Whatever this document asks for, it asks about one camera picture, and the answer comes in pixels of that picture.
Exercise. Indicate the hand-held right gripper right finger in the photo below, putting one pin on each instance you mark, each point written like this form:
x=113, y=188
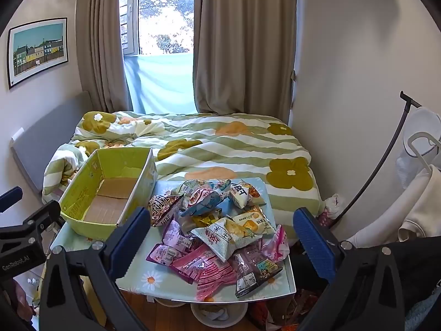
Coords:
x=311, y=244

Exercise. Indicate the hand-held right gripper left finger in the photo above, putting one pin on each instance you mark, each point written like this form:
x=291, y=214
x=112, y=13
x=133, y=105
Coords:
x=132, y=238

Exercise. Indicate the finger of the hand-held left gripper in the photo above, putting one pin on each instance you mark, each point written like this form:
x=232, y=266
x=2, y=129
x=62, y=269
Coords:
x=10, y=198
x=41, y=215

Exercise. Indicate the zebra striped snack bag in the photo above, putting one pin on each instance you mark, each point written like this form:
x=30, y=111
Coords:
x=163, y=210

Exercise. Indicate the green cardboard box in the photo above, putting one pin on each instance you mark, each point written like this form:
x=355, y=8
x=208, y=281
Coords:
x=82, y=193

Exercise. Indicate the pile of snack packets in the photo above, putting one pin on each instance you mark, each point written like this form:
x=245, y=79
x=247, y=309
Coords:
x=220, y=234

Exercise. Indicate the crumpled white tissue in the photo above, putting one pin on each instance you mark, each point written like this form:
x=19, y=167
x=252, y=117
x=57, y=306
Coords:
x=332, y=205

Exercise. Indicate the daisy print tablecloth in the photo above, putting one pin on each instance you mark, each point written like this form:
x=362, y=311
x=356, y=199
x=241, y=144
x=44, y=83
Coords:
x=151, y=279

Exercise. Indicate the grey padded headboard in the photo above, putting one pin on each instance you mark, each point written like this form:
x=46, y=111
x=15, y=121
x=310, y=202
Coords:
x=44, y=144

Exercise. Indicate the heap of colourful wrappers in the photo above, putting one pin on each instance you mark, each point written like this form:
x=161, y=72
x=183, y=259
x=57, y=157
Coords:
x=286, y=310

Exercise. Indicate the white bowl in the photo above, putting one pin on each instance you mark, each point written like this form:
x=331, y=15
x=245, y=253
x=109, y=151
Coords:
x=199, y=317

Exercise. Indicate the dark clothing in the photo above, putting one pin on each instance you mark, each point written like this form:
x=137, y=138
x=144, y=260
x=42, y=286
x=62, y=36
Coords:
x=420, y=265

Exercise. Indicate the white garment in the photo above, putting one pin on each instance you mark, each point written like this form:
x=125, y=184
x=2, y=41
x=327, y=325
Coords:
x=423, y=200

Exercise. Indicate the floral striped blanket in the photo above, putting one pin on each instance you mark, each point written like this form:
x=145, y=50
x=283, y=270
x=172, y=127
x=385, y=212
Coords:
x=220, y=151

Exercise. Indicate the teal fuzzy cloth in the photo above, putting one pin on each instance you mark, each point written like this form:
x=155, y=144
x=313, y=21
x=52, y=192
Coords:
x=425, y=313

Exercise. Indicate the white clothes hanger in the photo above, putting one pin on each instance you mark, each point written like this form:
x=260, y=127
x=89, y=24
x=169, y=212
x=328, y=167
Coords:
x=421, y=157

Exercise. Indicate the framed houses picture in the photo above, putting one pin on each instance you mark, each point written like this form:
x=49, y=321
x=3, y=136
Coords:
x=38, y=48

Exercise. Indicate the light blue window cloth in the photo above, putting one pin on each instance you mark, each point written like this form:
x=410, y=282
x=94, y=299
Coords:
x=158, y=82

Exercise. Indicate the beige curtain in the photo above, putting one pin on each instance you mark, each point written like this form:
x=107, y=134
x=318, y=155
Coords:
x=103, y=58
x=241, y=58

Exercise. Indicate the black lamp stand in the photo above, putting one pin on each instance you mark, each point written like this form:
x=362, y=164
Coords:
x=408, y=99

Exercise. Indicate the window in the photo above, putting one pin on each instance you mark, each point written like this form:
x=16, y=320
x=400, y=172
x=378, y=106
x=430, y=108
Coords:
x=165, y=13

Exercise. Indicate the white wall socket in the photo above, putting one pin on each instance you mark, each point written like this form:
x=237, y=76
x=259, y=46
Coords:
x=17, y=134

